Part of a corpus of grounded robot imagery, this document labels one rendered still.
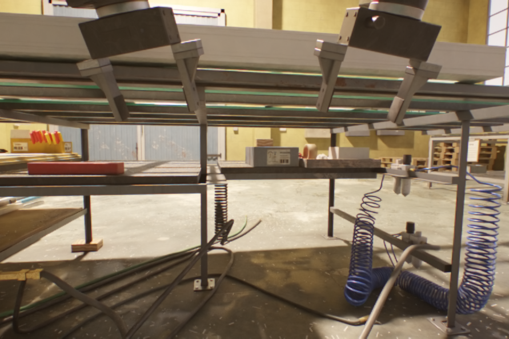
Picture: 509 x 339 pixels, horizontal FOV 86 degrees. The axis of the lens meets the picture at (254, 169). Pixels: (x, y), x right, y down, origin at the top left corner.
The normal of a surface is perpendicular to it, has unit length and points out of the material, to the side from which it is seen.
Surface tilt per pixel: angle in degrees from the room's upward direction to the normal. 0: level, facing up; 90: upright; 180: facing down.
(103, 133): 90
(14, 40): 90
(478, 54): 90
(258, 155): 90
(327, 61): 114
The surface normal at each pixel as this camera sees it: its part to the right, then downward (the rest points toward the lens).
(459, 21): 0.16, 0.08
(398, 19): 0.09, 0.47
